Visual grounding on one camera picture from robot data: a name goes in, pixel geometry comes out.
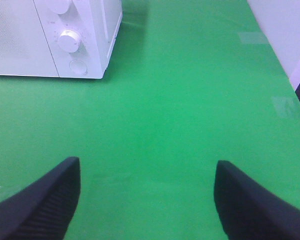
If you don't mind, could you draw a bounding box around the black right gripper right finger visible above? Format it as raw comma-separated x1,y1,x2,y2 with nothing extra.
213,160,300,240

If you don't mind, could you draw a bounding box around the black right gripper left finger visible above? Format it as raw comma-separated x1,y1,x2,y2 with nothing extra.
0,156,80,240

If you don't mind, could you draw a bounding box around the round microwave door button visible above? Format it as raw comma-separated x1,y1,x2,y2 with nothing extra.
69,60,88,75

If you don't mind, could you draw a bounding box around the white microwave door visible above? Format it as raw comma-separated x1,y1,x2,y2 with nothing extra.
0,0,58,77

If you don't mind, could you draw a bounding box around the white microwave knob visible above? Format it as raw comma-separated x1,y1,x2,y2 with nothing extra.
57,30,81,53
45,0,72,15

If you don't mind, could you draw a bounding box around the white microwave oven body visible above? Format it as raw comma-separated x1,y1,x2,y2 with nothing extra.
34,0,123,79

